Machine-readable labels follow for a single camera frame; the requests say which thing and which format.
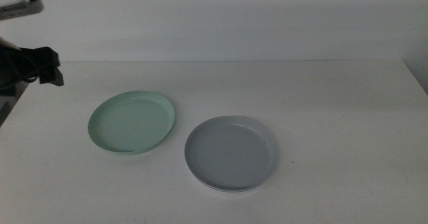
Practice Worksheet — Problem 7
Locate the mint green shallow bowl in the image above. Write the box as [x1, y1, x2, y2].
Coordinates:
[87, 90, 176, 155]

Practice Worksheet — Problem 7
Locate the grey shallow bowl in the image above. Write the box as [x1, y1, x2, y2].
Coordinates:
[183, 114, 279, 191]

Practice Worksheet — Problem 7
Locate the white shallow bowl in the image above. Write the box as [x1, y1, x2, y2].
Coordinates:
[191, 175, 269, 194]

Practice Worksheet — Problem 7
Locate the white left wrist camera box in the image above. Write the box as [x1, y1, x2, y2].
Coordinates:
[0, 0, 45, 21]

